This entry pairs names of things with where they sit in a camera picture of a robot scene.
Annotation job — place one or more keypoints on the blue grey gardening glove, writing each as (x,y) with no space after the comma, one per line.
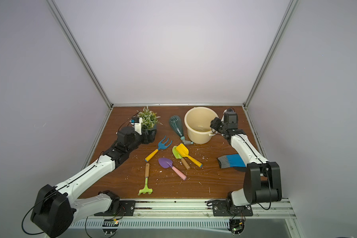
(232,161)

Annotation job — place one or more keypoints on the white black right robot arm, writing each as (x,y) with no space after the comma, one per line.
(262,182)

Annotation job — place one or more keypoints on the aluminium left corner post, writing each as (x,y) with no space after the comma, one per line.
(55,11)

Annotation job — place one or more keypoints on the teal spray bottle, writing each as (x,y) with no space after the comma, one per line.
(176,124)

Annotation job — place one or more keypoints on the cream plastic bucket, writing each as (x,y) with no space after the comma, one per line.
(197,121)

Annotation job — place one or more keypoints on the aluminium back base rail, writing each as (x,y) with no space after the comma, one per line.
(174,104)

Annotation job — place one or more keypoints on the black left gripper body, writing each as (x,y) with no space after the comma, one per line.
(145,141)

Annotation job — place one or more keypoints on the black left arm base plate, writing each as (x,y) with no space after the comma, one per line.
(118,207)

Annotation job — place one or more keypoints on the blue fork yellow handle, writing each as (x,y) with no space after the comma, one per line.
(162,145)

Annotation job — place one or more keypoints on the aluminium corner post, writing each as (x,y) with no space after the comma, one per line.
(273,47)
(55,11)

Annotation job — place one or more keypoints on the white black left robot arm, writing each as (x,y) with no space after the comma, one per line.
(57,207)

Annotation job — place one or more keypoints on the green rake wooden handle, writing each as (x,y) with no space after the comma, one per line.
(146,189)

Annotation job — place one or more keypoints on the green trowel wooden handle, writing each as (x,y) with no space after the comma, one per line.
(178,156)

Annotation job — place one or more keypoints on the yellow shovel yellow handle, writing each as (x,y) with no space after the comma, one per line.
(183,150)

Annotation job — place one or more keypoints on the artificial green potted plant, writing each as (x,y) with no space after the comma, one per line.
(149,118)

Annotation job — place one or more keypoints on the aluminium front mounting rail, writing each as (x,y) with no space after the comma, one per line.
(175,208)

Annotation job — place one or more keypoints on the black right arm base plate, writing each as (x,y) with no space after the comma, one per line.
(230,207)

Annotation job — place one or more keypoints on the aluminium right corner post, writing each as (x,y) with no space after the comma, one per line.
(273,47)

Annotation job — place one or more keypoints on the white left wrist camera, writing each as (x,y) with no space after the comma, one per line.
(137,124)

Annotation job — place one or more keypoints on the purple trowel pink handle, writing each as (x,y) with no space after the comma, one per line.
(167,163)

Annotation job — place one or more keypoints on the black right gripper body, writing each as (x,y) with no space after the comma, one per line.
(215,125)

